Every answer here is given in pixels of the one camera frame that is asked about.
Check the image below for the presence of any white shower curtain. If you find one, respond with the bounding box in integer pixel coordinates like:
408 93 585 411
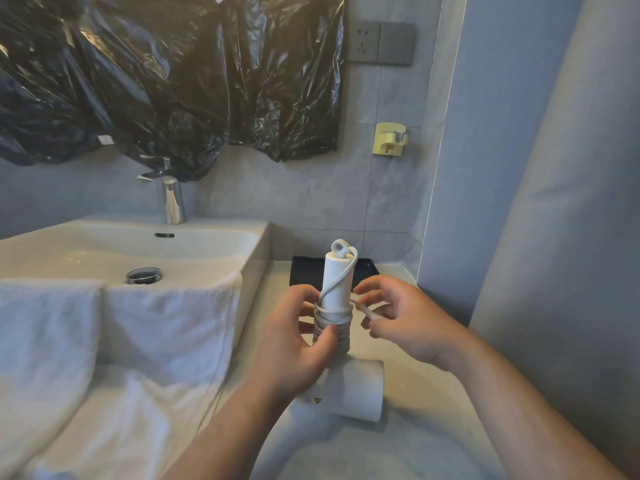
469 0 640 480

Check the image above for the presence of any yellow wall holder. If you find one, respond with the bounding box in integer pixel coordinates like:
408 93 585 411
371 122 411 158

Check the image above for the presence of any chrome sink drain plug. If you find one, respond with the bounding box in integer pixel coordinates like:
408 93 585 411
125 267 163 285

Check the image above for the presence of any chrome faucet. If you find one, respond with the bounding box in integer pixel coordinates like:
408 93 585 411
136 155 187 225

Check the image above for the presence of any black plastic sheet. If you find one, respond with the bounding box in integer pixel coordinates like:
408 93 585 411
0 0 346 183

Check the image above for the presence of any person's right hand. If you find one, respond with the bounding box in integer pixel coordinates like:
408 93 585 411
352 274 473 371

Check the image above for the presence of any person's right forearm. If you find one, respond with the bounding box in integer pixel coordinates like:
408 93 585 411
442 332 629 480

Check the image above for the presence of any white hair dryer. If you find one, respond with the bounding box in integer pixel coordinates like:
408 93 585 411
292 238 386 424

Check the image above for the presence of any white sink basin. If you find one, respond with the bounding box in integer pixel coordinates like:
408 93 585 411
0 217 272 351

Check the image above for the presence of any black tray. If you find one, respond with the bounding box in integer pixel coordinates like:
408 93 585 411
289 256 379 291

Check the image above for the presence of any person's left hand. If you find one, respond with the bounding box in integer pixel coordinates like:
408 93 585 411
248 284 342 398

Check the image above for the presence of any person's left forearm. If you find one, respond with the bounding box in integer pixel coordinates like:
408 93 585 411
162 377 296 480

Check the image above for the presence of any grey wall power socket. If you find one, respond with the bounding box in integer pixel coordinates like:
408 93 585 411
346 20 382 64

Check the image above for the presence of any white power cord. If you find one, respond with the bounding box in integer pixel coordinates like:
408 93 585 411
312 238 387 357

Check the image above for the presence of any white towel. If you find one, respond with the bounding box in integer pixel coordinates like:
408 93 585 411
0 272 245 480

